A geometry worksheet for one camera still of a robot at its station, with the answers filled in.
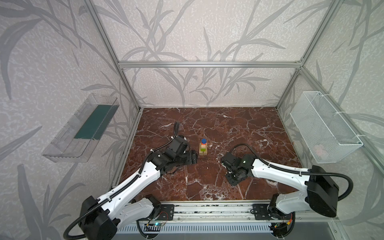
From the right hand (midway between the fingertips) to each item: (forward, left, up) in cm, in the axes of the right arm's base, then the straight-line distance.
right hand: (230, 175), depth 82 cm
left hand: (+8, +20, +12) cm, 24 cm away
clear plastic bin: (+7, +70, +29) cm, 76 cm away
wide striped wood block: (+16, +15, +1) cm, 22 cm away
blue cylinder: (+26, +15, -6) cm, 31 cm away
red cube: (+18, +16, +3) cm, 24 cm away
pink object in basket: (+7, -44, +16) cm, 47 cm away
